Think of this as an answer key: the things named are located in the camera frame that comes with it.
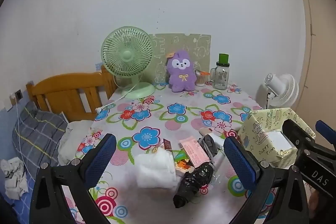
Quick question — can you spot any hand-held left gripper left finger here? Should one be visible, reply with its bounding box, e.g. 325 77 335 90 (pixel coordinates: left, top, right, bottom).
29 133 117 224

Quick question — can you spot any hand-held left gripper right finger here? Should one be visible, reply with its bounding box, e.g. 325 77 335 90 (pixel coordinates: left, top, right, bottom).
223 136 310 224

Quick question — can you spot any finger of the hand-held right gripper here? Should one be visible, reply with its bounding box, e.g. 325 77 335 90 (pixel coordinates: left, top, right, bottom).
282 119 317 151
316 120 336 147

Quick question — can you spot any yellow printed cardboard box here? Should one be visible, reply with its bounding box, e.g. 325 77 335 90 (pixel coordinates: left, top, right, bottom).
238 107 317 169

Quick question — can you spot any grey cloth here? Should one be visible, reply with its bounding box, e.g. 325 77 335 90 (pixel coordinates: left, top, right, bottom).
197 134 219 161

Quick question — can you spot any pink paper slip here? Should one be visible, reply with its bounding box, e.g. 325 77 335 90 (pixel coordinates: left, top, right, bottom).
179 136 211 166

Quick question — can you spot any black packet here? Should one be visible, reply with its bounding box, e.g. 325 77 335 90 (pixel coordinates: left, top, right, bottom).
172 162 215 209

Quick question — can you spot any tissue packet orange cat print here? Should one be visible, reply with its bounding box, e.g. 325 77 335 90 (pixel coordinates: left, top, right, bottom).
175 157 196 177

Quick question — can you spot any tissue packet yellow cartoon print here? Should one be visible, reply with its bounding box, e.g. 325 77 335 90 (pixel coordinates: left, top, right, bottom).
152 138 173 155

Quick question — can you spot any white bed cloth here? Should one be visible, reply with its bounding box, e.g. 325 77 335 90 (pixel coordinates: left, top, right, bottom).
58 120 95 164

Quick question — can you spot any white standing fan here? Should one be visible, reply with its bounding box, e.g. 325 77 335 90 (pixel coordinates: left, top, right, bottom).
256 73 300 110

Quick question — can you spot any grey plaid pillow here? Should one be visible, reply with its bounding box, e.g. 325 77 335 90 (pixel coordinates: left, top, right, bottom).
12 101 68 182

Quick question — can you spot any floral tablecloth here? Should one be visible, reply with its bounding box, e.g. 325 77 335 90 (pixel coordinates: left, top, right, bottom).
59 81 310 224

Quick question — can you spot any blue bed sheet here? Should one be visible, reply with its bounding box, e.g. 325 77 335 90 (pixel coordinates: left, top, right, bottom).
0 158 63 216

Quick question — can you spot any wooden bed headboard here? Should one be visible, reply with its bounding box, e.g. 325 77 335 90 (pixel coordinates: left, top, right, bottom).
26 68 117 122

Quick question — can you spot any crumpled white cloth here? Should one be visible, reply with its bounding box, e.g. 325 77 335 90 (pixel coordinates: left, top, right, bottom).
0 157 29 200

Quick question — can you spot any glass jar mug green lid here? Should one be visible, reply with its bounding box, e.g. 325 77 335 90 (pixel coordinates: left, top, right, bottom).
209 53 231 90

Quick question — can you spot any small cup with sticks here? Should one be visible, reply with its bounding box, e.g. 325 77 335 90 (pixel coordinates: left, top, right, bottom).
194 70 210 86

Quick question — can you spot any beige door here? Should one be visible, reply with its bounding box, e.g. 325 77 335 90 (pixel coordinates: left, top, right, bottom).
291 0 336 122

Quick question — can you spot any purple plush toy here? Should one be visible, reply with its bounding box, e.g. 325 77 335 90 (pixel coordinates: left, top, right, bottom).
166 50 197 93

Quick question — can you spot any green desk fan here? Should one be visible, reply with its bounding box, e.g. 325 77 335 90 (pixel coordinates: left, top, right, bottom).
101 26 156 99

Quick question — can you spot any green patterned board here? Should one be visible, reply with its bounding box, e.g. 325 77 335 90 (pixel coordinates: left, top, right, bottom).
149 33 211 84

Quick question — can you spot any white fan power cable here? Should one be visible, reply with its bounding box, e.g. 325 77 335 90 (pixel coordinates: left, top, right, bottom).
96 84 139 113

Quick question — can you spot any white charging cable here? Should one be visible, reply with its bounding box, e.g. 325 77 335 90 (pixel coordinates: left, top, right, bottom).
14 98 29 174

